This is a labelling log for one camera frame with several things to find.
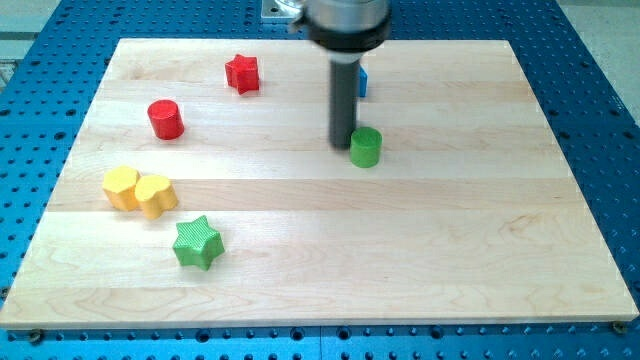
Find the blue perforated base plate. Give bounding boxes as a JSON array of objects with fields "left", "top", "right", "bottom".
[{"left": 1, "top": 1, "right": 639, "bottom": 359}]

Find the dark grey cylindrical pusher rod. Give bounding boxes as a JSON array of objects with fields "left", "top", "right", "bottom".
[{"left": 329, "top": 61, "right": 360, "bottom": 149}]

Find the yellow hexagon block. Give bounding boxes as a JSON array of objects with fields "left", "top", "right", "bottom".
[{"left": 102, "top": 166, "right": 140, "bottom": 211}]

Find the yellow heart block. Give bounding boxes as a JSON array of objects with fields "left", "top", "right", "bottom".
[{"left": 134, "top": 175, "right": 178, "bottom": 220}]

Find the silver metal mounting plate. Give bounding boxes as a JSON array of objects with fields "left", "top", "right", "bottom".
[{"left": 261, "top": 0, "right": 304, "bottom": 19}]

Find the green cylinder block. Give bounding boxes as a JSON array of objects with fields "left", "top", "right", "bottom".
[{"left": 350, "top": 127, "right": 383, "bottom": 168}]

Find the blue block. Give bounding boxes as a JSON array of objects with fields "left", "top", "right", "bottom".
[{"left": 358, "top": 66, "right": 368, "bottom": 98}]

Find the light wooden board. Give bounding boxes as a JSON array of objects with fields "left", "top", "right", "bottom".
[{"left": 1, "top": 38, "right": 638, "bottom": 330}]

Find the red star block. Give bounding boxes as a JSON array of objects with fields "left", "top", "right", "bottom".
[{"left": 225, "top": 54, "right": 260, "bottom": 95}]

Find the green star block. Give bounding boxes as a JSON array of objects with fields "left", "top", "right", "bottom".
[{"left": 173, "top": 215, "right": 225, "bottom": 271}]

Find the red cylinder block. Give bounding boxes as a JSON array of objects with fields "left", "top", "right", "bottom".
[{"left": 147, "top": 99, "right": 184, "bottom": 140}]

